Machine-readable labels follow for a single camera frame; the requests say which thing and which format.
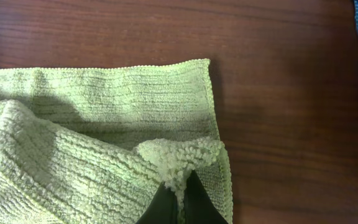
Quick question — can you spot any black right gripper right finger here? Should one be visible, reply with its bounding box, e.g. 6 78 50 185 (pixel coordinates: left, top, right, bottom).
184 170 227 224

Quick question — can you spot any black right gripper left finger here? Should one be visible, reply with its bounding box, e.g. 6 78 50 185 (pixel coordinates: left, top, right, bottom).
136 183 178 224

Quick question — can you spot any light green microfiber cloth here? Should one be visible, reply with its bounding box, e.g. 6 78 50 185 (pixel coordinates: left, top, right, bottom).
0 59 233 223

